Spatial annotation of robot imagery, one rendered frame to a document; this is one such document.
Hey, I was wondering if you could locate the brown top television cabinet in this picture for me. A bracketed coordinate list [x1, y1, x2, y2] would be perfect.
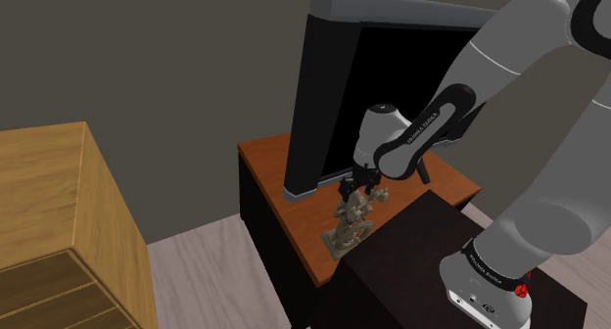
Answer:
[237, 132, 483, 329]

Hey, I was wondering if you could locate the beige figure statuette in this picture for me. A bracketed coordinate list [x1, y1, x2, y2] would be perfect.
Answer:
[320, 185, 391, 261]

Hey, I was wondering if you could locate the black flat screen television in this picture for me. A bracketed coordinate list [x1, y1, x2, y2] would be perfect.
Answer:
[283, 0, 499, 204]

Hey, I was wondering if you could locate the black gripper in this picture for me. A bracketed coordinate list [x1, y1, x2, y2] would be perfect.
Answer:
[338, 164, 382, 200]

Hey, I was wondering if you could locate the dark robot stand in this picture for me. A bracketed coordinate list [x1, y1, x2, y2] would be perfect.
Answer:
[309, 189, 588, 329]

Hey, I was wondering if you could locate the light wooden cabinet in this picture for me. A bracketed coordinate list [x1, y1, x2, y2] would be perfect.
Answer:
[0, 120, 160, 329]

